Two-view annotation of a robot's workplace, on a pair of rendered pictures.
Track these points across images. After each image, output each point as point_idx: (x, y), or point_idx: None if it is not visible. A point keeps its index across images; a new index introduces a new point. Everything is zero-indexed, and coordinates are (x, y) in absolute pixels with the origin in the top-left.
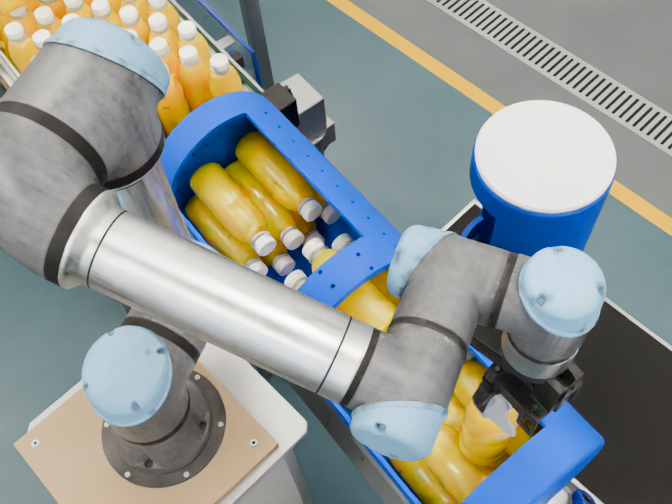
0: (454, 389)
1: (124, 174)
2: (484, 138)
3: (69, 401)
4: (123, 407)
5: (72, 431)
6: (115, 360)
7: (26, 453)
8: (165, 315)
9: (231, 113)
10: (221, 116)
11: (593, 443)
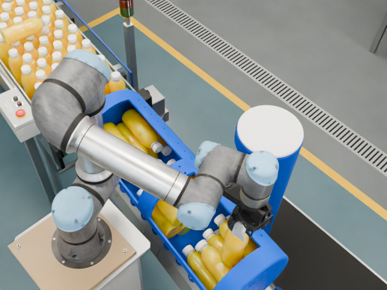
0: (220, 232)
1: (89, 113)
2: (242, 121)
3: (35, 227)
4: (70, 221)
5: (37, 241)
6: (68, 201)
7: (14, 250)
8: (107, 165)
9: (122, 99)
10: (117, 99)
11: (281, 255)
